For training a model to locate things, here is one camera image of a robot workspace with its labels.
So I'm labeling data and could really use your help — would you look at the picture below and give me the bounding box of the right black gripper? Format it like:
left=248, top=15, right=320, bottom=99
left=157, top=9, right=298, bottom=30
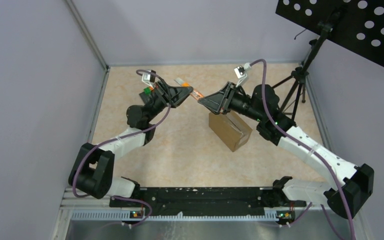
left=198, top=82, right=264, bottom=123

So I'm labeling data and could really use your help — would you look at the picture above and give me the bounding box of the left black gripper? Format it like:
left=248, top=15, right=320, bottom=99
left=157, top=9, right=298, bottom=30
left=145, top=80, right=195, bottom=124

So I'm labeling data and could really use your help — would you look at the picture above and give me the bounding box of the brown cardboard express box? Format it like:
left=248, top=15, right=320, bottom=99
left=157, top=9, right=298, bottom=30
left=208, top=111, right=253, bottom=152

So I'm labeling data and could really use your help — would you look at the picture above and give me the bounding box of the orange utility knife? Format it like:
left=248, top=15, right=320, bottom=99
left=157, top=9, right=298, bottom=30
left=174, top=77, right=205, bottom=101

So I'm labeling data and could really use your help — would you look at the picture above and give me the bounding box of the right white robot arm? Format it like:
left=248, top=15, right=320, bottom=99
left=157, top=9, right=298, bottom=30
left=198, top=82, right=375, bottom=219

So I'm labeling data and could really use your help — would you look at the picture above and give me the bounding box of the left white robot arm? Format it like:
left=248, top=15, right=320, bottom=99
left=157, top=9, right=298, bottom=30
left=68, top=80, right=194, bottom=207

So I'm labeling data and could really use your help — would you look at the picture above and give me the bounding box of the black tripod stand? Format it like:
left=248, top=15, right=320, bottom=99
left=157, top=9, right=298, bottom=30
left=273, top=12, right=342, bottom=120

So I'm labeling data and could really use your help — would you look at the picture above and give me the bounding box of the black perforated stand tray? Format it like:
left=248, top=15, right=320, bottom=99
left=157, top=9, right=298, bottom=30
left=275, top=0, right=384, bottom=67

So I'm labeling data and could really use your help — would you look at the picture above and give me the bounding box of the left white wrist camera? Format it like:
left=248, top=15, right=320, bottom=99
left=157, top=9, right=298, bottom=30
left=141, top=69, right=156, bottom=84

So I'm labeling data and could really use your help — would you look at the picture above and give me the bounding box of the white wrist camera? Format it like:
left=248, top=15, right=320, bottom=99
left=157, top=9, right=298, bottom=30
left=141, top=69, right=156, bottom=84
left=234, top=62, right=252, bottom=88

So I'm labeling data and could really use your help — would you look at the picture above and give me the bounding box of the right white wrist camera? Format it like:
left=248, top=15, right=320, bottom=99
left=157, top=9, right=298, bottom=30
left=234, top=62, right=252, bottom=88

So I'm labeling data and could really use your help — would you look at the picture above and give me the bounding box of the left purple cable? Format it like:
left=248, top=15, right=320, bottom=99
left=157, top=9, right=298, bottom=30
left=71, top=69, right=172, bottom=200

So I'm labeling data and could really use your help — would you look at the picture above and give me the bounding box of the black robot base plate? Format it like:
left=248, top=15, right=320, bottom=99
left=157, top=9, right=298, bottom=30
left=109, top=187, right=307, bottom=217

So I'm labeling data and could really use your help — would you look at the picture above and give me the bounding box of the aluminium frame rail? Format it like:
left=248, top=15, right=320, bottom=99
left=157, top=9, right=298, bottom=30
left=64, top=0, right=109, bottom=71

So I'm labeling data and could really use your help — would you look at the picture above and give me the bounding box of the grey slotted cable duct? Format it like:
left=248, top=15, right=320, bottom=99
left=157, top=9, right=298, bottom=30
left=71, top=210, right=291, bottom=222

